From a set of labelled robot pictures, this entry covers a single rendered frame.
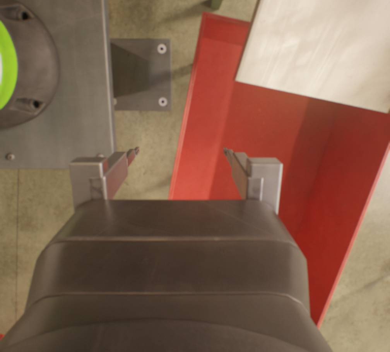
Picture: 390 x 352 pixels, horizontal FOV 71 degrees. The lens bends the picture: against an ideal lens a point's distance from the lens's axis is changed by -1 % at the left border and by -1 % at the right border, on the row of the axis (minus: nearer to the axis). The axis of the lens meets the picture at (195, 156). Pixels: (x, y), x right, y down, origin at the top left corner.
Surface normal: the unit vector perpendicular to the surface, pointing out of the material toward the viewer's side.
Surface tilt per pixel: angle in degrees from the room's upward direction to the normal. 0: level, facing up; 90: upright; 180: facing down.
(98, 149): 0
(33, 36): 69
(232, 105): 0
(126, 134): 0
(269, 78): 30
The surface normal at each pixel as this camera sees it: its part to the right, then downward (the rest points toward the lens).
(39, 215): 0.02, 0.26
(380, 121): -0.98, -0.18
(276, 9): -0.07, 0.70
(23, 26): 0.81, -0.38
